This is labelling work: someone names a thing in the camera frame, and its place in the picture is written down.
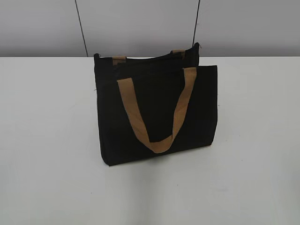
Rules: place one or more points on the black tote bag tan handles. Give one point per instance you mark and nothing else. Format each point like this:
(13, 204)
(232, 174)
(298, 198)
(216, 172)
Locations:
(156, 106)

